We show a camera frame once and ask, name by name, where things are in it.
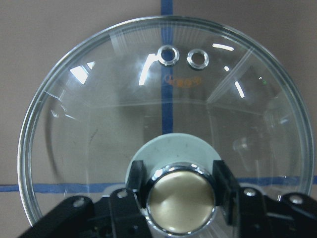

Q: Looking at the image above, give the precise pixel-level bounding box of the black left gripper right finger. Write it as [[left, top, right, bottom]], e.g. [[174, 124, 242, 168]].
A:
[[212, 160, 317, 238]]

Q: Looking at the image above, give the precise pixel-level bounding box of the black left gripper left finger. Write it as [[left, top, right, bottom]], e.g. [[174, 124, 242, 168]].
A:
[[22, 160, 151, 238]]

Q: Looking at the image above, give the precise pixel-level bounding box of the glass pot lid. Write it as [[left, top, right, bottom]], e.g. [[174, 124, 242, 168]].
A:
[[18, 16, 314, 238]]

